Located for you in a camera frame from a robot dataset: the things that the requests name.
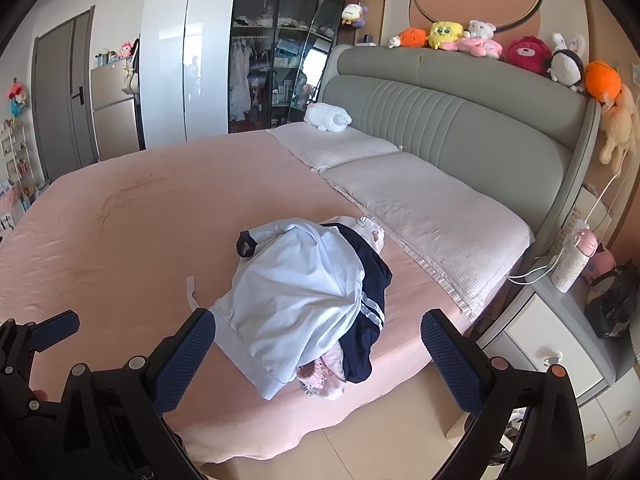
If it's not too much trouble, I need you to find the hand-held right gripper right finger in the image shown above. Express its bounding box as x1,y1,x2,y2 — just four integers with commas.
421,309,581,480

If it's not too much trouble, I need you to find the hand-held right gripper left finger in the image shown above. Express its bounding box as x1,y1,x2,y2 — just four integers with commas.
60,307,217,480

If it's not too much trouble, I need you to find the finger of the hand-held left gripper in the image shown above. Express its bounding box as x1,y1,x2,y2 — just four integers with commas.
0,311,81,376

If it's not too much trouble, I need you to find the light blue shirt navy trim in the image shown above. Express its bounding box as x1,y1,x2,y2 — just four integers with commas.
186,217,368,401

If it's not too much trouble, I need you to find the white nightstand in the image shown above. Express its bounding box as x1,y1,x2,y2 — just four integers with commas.
475,260,640,466

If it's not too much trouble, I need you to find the navy skirt with white stripes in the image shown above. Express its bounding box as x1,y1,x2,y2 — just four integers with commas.
337,222,393,383

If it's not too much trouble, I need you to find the bed with pink sheet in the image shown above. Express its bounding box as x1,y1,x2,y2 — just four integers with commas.
0,132,536,466

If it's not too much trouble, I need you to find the pink frilly garment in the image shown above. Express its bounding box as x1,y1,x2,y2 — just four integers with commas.
296,347,348,401

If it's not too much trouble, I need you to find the pale pink quilted pillow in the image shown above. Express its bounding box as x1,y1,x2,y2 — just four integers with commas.
266,122,404,173
319,152,536,322

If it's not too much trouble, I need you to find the white bottle pink lid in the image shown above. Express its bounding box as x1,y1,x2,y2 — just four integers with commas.
550,228,599,294

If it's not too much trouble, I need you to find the black bag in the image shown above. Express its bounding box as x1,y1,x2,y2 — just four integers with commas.
584,259,640,341

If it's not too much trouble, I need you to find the pink round toy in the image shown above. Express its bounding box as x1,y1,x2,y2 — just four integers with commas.
582,245,617,282

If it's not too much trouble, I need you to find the white shelf rack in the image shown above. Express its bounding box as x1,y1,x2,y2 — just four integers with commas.
0,120,30,201

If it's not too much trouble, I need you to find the white carton box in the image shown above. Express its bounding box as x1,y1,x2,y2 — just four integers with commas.
555,185,615,252

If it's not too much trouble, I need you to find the beige two-door refrigerator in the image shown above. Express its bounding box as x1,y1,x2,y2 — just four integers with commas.
90,57,146,162

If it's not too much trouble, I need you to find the grey door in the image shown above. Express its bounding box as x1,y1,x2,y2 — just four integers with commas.
31,6,99,182

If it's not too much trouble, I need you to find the grey padded headboard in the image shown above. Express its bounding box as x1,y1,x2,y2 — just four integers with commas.
316,44,602,253

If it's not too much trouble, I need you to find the white handbag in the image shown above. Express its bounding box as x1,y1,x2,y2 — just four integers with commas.
122,57,139,95

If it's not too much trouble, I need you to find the white plush toy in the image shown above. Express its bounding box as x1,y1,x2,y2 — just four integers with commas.
304,102,353,133

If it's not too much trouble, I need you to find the cream long-eared plush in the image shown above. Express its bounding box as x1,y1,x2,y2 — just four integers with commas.
599,85,640,166

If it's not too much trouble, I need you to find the white glossy wardrobe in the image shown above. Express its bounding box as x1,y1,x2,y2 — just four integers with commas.
139,0,240,150

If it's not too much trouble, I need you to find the black glass door cabinet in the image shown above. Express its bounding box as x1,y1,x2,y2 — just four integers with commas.
228,0,322,134

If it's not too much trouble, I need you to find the magenta bear plush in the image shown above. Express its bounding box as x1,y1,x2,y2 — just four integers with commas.
506,36,552,77

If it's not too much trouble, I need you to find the orange carrot plush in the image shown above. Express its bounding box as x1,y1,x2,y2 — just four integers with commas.
583,60,624,102

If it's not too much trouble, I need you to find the white bear plush pink dress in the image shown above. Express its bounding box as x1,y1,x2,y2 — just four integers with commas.
457,19,504,59

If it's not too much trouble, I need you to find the round orange plush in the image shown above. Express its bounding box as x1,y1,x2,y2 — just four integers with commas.
400,27,429,49

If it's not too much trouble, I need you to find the yellow sponge plush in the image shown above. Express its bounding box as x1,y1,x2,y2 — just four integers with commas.
428,21,467,52

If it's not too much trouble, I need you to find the black oval standing mirror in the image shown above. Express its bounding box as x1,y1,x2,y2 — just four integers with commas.
287,0,347,124

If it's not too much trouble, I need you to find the white and purple plush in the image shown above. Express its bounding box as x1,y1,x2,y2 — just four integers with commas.
341,0,369,29

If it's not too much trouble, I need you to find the white cable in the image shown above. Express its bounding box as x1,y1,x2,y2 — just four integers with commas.
507,157,632,285

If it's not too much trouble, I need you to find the red haired wall doll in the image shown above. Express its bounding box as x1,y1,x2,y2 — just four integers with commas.
7,80,32,120

